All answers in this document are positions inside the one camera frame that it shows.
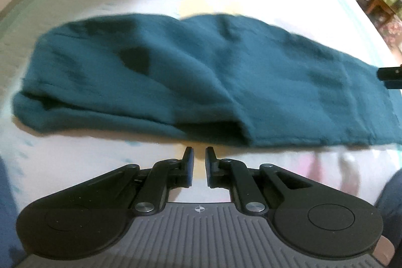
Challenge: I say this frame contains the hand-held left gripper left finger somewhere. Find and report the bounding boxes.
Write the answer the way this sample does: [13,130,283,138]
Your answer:
[74,147,195,216]

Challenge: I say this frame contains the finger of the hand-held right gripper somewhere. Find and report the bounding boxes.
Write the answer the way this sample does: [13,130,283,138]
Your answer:
[378,65,402,89]

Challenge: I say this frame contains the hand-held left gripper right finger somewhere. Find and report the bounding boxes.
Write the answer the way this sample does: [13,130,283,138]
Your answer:
[205,146,318,216]

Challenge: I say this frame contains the teal pants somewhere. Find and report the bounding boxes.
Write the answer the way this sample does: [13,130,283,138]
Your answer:
[12,13,402,148]

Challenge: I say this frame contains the wooden stool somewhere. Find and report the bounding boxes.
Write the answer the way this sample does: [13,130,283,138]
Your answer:
[365,0,397,27]

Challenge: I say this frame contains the person's right leg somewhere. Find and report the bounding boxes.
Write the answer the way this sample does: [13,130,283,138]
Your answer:
[375,174,402,245]

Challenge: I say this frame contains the person's leg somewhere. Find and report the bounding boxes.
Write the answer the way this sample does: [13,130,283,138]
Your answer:
[375,174,402,245]
[0,155,27,267]

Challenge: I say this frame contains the person's left leg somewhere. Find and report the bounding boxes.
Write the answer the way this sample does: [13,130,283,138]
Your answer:
[0,155,27,267]

